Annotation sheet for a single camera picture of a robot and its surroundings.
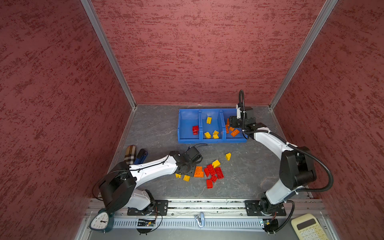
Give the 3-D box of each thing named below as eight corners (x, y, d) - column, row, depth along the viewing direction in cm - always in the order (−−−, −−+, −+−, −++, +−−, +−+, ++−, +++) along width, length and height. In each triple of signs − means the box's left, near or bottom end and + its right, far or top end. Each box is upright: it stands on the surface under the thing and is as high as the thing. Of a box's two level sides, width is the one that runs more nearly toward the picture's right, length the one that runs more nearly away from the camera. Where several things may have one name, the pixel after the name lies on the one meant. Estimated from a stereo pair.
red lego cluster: (208, 184, 84) (209, 183, 82) (202, 168, 90) (203, 166, 88) (224, 178, 86) (224, 177, 84) (217, 163, 92) (217, 161, 90)
